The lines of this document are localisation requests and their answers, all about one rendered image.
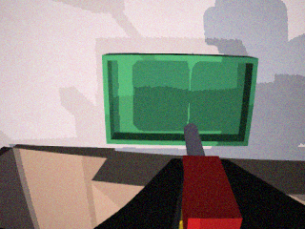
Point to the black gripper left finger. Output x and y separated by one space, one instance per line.
157 206

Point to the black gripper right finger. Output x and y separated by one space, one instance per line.
261 205

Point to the tan wooden ramp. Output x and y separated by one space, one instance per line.
49 187

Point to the green tray rim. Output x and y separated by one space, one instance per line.
180 139

